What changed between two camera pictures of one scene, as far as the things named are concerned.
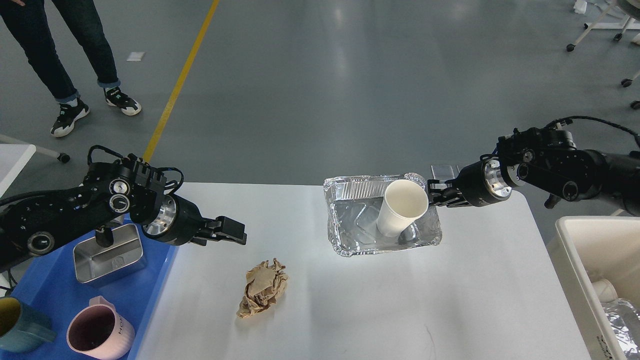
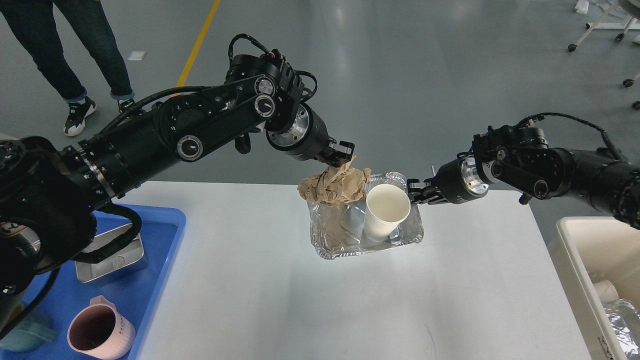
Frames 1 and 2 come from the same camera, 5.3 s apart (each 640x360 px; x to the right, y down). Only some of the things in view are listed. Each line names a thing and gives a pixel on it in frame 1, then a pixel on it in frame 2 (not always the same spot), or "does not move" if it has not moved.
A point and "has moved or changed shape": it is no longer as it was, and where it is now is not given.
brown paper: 264,282 -> 336,185
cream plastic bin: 590,248 does not move
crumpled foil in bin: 625,320 does not move
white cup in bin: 605,290 does not move
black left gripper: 178,221 -> 306,136
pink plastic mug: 98,331 does not move
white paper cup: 403,202 has moved or changed shape
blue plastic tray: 48,285 does not move
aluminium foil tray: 354,204 has moved or changed shape
